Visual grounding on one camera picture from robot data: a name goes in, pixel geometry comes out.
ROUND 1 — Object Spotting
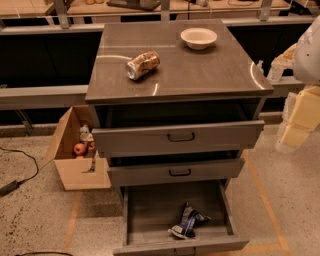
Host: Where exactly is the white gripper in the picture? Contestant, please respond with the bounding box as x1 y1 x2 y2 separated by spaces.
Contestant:
267 44 320 153

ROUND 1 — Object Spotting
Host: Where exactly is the blue chip bag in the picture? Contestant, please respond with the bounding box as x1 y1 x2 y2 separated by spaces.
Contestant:
168 202 210 239

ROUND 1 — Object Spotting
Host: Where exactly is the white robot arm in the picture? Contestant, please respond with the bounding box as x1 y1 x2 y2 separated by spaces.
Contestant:
267 17 320 153

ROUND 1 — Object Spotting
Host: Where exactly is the grey drawer cabinet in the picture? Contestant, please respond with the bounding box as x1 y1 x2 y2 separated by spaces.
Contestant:
84 18 275 188

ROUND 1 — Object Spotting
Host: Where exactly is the top grey drawer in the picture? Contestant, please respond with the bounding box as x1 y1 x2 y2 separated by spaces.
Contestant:
93 120 264 158

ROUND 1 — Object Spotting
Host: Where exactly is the grey drawer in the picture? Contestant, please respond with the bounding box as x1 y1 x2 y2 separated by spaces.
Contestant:
107 158 244 187
113 181 248 256
93 120 264 158

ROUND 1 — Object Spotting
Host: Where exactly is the middle grey drawer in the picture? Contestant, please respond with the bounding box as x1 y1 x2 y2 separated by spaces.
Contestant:
107 158 244 187

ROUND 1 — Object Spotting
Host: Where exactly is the bottom grey drawer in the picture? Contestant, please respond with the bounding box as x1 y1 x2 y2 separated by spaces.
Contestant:
113 181 248 256

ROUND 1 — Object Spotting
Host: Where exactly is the white bowl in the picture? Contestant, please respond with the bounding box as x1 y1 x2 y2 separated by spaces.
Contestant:
180 28 217 50

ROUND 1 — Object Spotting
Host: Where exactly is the crushed soda can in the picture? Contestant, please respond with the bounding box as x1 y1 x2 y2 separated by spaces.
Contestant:
125 51 160 81

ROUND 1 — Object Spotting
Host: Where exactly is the small clear bottle in box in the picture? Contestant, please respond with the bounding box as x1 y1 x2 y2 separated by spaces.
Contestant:
79 125 90 142

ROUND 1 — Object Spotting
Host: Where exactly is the red apple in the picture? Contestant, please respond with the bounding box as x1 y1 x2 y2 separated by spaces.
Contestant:
73 143 87 156

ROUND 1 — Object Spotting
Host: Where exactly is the cardboard box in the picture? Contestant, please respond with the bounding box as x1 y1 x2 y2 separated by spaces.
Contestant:
41 105 111 190

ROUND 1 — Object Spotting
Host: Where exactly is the grey metal rail bench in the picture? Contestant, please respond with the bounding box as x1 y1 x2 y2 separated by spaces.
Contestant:
0 85 88 110

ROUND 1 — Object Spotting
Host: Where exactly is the black power cable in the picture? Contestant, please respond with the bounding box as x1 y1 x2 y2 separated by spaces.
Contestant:
0 146 40 197

